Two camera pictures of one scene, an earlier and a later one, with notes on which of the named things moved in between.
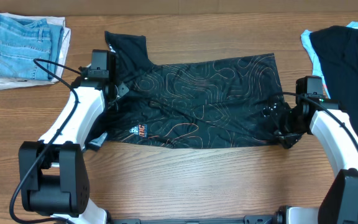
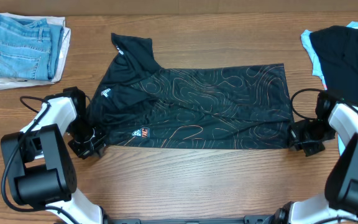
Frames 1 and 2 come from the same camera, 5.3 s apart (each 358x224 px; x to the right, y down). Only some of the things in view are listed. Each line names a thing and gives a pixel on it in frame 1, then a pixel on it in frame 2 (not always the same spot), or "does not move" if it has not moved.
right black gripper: x=290 y=139 -> x=296 y=132
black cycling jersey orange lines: x=217 y=104 does not move
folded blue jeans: x=14 y=44 does not move
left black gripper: x=123 y=90 -> x=86 y=152
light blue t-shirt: x=316 y=70 does not move
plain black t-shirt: x=348 y=59 does not move
